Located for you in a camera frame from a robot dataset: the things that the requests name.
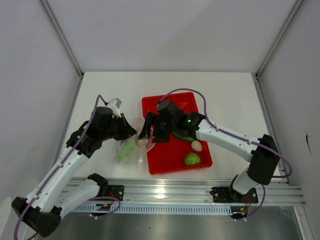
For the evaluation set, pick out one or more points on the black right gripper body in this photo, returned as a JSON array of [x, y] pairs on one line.
[[162, 129]]

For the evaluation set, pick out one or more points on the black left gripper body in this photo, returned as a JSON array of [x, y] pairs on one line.
[[112, 131]]

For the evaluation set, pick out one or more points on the light green cucumber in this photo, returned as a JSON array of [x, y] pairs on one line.
[[127, 148]]

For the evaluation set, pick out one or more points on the clear dotted zip bag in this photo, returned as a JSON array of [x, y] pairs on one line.
[[143, 146]]

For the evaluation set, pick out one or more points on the green chili pepper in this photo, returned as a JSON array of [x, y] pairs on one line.
[[183, 138]]

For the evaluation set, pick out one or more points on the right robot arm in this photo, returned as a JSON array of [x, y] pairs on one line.
[[260, 152]]

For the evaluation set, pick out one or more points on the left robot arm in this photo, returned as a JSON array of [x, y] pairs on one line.
[[79, 149]]

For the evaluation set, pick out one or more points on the red plastic tray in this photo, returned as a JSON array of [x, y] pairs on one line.
[[169, 157]]

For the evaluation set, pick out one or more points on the white egg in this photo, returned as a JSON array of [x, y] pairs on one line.
[[196, 146]]

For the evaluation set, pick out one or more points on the green custard apple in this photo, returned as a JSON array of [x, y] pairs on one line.
[[192, 159]]

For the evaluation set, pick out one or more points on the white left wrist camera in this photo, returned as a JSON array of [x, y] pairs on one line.
[[114, 105]]

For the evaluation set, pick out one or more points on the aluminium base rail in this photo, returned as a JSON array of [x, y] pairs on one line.
[[136, 191]]

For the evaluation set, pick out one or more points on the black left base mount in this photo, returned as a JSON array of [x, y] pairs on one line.
[[116, 191]]

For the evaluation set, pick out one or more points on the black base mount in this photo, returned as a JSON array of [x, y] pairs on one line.
[[223, 194], [116, 191]]

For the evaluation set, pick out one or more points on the white slotted cable duct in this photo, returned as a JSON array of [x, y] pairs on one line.
[[165, 209]]

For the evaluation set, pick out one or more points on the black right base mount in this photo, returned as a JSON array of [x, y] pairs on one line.
[[223, 194]]

